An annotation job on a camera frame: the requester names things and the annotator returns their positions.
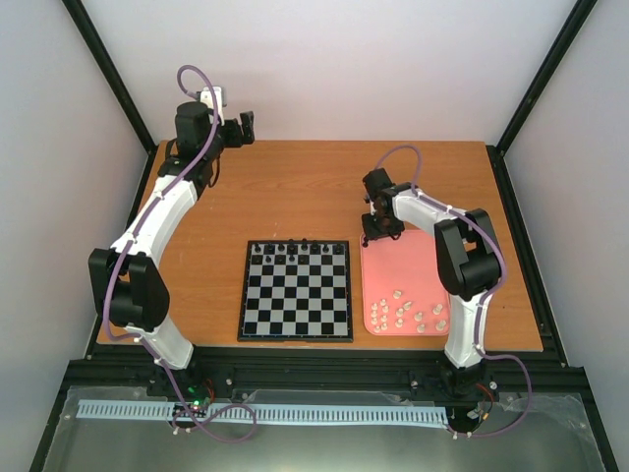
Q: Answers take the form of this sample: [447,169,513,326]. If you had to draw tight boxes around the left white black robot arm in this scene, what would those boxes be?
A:
[88,101,255,396]

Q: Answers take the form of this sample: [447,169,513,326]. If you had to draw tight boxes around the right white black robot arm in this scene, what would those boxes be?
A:
[361,168,507,369]

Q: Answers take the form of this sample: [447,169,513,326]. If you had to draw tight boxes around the black white chess board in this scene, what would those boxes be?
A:
[237,239,353,342]

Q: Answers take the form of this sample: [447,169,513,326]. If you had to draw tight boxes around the pink plastic tray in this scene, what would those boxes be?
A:
[361,229,450,336]

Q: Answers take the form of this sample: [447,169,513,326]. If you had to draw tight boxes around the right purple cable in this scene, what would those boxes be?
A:
[375,144,533,439]

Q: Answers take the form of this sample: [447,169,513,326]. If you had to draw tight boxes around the purple cable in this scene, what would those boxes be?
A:
[102,65,259,443]
[375,144,533,439]

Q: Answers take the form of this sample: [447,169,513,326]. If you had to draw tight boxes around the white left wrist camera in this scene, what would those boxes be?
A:
[199,86,227,124]

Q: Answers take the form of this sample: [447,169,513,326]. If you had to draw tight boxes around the left black frame post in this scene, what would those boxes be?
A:
[62,0,157,153]

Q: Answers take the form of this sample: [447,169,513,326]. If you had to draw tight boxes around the black frame post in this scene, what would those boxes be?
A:
[495,0,598,158]
[62,0,157,153]

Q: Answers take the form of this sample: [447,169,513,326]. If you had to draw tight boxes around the right black frame post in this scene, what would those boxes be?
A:
[495,0,598,158]

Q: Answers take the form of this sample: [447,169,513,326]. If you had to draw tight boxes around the black aluminium frame base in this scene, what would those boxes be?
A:
[62,345,590,406]

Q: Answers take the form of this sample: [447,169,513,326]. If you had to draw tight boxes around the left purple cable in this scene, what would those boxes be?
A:
[102,65,259,443]

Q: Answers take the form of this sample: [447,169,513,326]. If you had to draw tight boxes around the light blue slotted cable duct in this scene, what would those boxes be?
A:
[76,399,448,429]

